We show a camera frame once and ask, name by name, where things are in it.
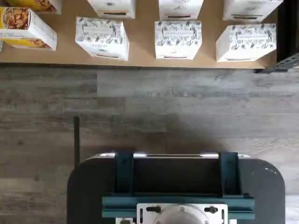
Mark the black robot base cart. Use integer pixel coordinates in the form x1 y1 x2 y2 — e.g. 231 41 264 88
67 151 287 224

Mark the white floral print box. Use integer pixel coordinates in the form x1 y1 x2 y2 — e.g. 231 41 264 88
154 20 203 60
215 22 277 63
75 16 130 61
158 0 203 21
222 0 284 23
87 0 136 20

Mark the yellow purely elizabeth box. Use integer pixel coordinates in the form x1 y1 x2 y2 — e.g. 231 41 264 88
6 0 62 15
0 7 58 51

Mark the white patterned boxes group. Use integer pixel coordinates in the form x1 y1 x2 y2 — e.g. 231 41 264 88
0 0 285 70

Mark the thin black pole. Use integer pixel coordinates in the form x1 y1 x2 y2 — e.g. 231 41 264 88
73 116 81 164

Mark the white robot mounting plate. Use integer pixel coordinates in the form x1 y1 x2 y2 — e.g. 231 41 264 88
136 203 228 224

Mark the black metal shelving unit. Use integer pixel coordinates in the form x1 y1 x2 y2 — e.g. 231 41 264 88
254 0 299 74

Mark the teal metal frame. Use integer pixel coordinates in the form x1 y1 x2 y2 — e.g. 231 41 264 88
102 151 256 221

